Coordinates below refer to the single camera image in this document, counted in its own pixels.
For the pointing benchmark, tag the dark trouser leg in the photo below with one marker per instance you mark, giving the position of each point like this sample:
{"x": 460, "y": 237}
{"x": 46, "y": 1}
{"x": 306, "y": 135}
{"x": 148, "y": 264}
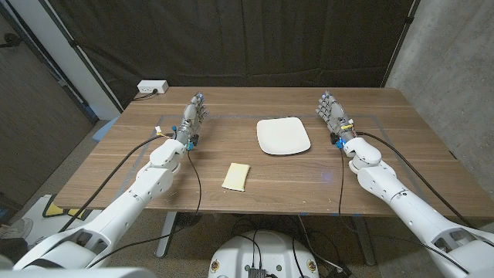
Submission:
{"x": 11, "y": 251}

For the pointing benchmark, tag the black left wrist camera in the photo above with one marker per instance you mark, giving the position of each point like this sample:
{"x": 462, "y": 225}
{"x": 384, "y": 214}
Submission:
{"x": 195, "y": 140}

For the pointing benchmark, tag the black backdrop stand pole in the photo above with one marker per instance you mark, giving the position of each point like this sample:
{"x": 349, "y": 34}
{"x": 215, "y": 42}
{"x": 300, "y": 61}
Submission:
{"x": 409, "y": 20}
{"x": 73, "y": 43}

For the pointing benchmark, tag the white power strip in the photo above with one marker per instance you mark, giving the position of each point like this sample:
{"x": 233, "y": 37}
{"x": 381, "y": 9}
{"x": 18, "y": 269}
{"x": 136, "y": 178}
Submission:
{"x": 152, "y": 86}

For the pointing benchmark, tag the grey table leg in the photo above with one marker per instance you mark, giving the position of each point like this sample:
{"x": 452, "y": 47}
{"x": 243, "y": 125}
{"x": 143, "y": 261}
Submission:
{"x": 364, "y": 241}
{"x": 166, "y": 235}

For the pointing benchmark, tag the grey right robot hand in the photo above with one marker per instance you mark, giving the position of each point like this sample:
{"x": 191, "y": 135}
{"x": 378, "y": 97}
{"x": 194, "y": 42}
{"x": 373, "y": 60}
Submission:
{"x": 336, "y": 116}

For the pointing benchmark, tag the black round mesh object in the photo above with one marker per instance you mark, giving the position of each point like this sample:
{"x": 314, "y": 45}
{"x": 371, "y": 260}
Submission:
{"x": 189, "y": 221}

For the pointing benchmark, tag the grey tape outline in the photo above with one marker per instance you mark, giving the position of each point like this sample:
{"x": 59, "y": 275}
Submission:
{"x": 251, "y": 116}

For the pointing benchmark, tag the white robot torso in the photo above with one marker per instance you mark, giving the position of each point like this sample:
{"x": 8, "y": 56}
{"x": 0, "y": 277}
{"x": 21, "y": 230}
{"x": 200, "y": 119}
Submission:
{"x": 266, "y": 251}

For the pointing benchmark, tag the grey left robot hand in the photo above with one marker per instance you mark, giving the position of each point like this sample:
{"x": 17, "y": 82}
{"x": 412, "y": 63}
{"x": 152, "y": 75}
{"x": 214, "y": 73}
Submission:
{"x": 191, "y": 116}

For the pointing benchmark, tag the yellow black floor mat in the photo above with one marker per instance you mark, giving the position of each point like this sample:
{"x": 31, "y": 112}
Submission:
{"x": 54, "y": 210}

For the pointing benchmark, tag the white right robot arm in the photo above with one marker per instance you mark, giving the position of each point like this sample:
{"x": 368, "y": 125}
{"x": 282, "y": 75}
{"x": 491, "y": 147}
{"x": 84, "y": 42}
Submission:
{"x": 386, "y": 181}

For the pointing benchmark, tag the black backdrop curtain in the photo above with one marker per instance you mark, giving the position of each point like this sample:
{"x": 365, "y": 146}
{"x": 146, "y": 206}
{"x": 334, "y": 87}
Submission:
{"x": 239, "y": 42}

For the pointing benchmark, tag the light blue floor panel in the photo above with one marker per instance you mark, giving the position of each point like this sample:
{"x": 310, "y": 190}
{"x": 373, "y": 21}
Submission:
{"x": 104, "y": 130}

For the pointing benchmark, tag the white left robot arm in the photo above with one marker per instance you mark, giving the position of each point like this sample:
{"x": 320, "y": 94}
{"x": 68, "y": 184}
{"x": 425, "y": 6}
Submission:
{"x": 146, "y": 185}

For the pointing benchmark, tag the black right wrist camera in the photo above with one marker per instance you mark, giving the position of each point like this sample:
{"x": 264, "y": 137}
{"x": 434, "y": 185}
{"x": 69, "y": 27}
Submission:
{"x": 334, "y": 138}

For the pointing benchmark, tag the white square plate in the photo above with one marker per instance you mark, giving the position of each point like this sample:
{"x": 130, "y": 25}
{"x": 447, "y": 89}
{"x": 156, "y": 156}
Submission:
{"x": 283, "y": 136}

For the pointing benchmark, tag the yellow sponge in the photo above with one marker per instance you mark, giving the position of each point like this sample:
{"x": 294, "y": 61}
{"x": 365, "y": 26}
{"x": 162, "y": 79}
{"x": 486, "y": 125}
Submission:
{"x": 236, "y": 177}

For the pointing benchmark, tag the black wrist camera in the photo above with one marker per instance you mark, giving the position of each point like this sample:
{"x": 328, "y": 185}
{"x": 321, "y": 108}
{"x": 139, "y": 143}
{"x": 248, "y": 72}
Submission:
{"x": 195, "y": 140}
{"x": 334, "y": 138}

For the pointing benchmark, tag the white floor platform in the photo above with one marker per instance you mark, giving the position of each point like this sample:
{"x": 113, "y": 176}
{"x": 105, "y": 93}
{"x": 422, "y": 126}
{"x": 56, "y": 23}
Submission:
{"x": 42, "y": 224}

